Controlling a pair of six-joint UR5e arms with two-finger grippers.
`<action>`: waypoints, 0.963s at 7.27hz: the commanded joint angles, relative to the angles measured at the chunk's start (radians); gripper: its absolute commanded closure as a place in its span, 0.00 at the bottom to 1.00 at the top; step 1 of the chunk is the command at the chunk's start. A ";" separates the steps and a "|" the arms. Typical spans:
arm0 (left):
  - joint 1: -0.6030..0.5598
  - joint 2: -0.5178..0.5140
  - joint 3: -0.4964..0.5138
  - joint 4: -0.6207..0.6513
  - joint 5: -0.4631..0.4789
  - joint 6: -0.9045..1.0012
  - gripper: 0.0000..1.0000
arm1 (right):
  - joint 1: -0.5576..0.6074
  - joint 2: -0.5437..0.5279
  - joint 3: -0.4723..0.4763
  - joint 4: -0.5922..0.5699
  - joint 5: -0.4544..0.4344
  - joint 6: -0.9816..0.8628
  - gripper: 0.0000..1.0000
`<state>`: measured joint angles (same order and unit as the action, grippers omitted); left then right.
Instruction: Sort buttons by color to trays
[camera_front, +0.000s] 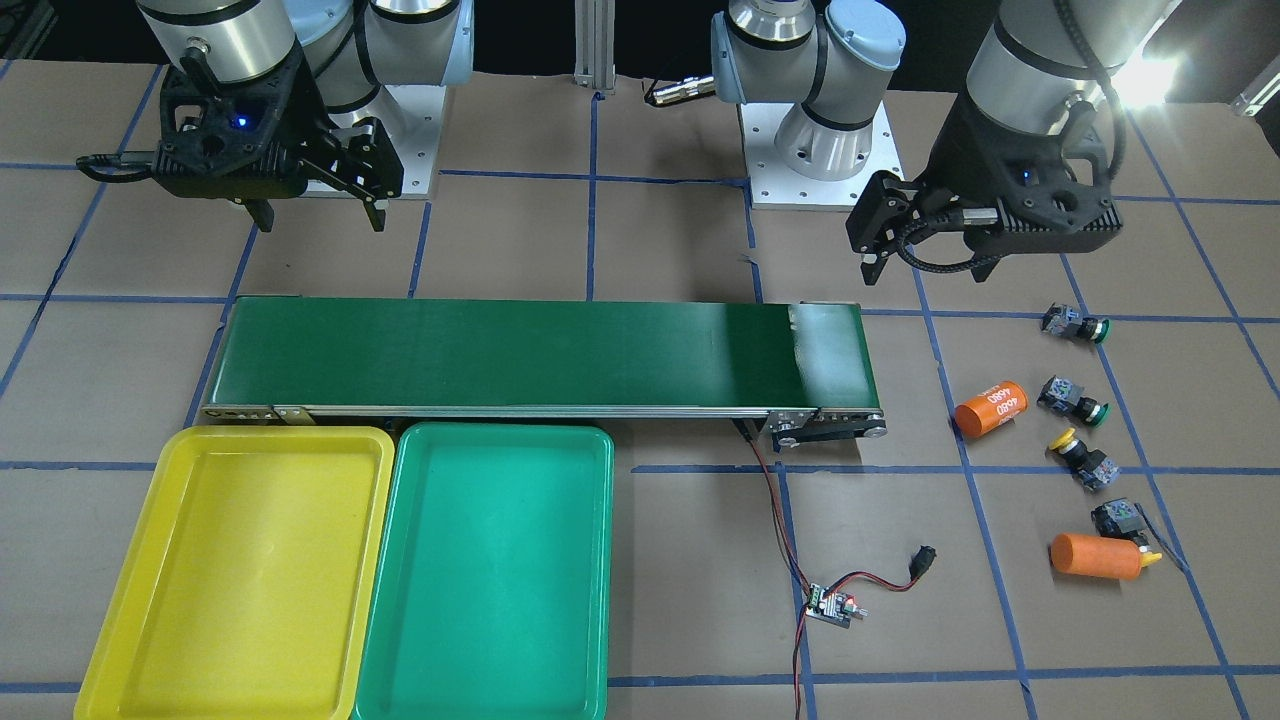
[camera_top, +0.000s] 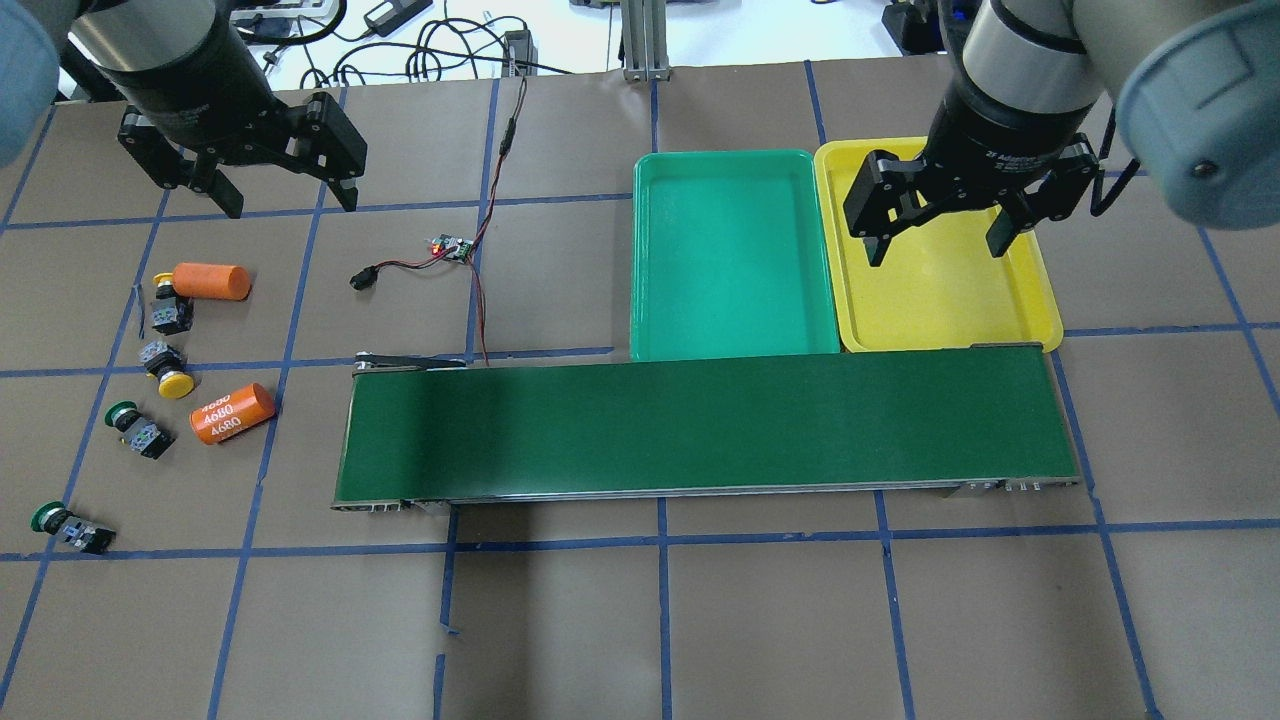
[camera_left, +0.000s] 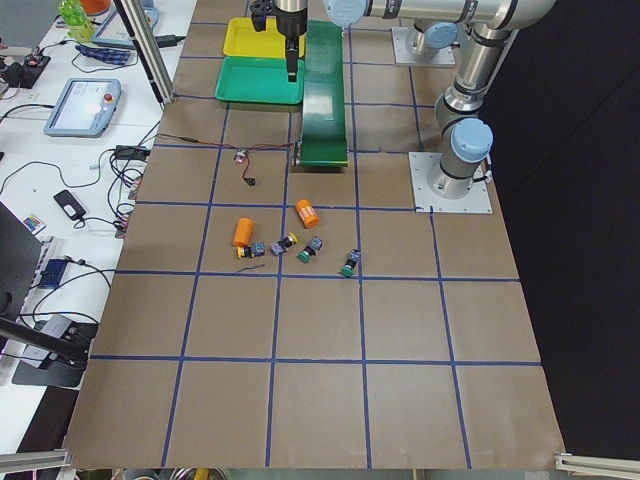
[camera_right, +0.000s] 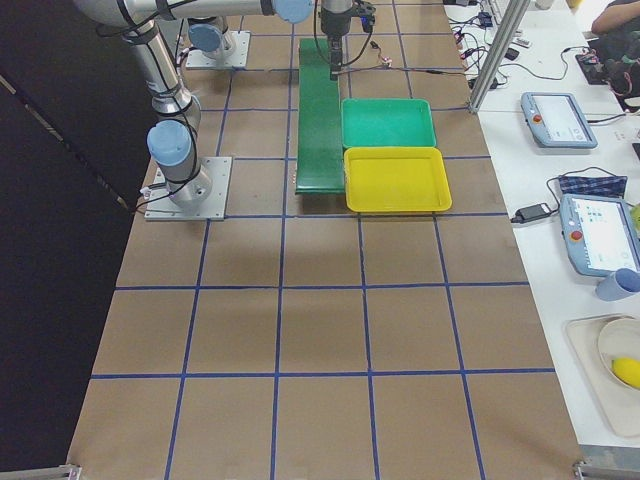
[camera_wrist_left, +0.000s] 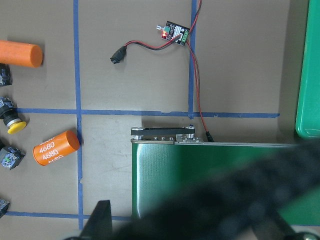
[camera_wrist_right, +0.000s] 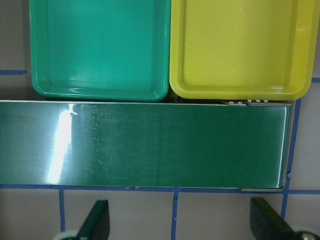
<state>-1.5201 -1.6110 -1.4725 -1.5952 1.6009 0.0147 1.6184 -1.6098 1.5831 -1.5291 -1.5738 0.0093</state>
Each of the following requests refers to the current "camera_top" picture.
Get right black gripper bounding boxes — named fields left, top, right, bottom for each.
left=844, top=85, right=1101, bottom=268

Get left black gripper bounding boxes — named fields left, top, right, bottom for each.
left=116, top=68, right=369, bottom=219

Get yellow push button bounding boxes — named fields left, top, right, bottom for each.
left=148, top=272, right=195, bottom=336
left=137, top=340, right=196, bottom=400

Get orange cylinder marked 4680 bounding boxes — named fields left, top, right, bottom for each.
left=188, top=383, right=276, bottom=446

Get green push button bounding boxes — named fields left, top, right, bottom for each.
left=29, top=500, right=116, bottom=556
left=104, top=400, right=175, bottom=460

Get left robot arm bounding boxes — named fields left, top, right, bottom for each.
left=3, top=1, right=369, bottom=219

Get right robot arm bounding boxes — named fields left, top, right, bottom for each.
left=844, top=1, right=1279, bottom=266

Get yellow plastic tray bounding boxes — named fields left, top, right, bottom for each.
left=814, top=136, right=1064, bottom=352

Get black barrel connector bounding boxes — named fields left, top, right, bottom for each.
left=349, top=265, right=380, bottom=292

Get plain orange cylinder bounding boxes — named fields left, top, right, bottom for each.
left=172, top=263, right=253, bottom=302

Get small green circuit board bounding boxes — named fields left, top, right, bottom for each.
left=428, top=234, right=477, bottom=265

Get black power adapter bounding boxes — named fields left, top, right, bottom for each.
left=364, top=0, right=435, bottom=38

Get green plastic tray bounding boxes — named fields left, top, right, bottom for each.
left=630, top=149, right=841, bottom=363

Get green conveyor belt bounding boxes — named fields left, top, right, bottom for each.
left=332, top=346, right=1080, bottom=512

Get red black wire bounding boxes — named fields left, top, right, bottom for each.
left=372, top=76, right=531, bottom=366

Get aluminium profile post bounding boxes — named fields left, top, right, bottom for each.
left=620, top=0, right=671, bottom=82

